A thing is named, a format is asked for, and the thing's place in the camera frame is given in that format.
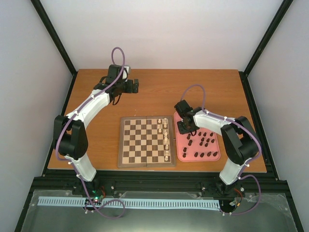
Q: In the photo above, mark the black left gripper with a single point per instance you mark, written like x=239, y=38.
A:
x=129, y=89

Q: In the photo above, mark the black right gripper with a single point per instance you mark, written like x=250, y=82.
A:
x=182, y=131

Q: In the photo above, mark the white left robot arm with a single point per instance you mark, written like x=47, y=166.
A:
x=69, y=137

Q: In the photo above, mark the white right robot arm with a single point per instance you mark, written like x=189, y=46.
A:
x=242, y=145

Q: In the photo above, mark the pink plastic tray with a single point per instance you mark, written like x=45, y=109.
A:
x=204, y=141

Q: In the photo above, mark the wooden chessboard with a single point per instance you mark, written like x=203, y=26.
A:
x=141, y=145

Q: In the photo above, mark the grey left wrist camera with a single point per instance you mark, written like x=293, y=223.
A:
x=126, y=72

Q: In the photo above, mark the black aluminium frame rail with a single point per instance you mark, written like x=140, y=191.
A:
x=121, y=181

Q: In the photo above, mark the left black frame post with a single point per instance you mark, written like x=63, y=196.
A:
x=44, y=17

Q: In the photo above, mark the black frame post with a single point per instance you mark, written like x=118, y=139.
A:
x=276, y=20
x=44, y=17

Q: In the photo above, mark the light blue cable duct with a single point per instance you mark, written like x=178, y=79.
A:
x=130, y=203

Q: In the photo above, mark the right black frame post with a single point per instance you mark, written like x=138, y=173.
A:
x=276, y=20

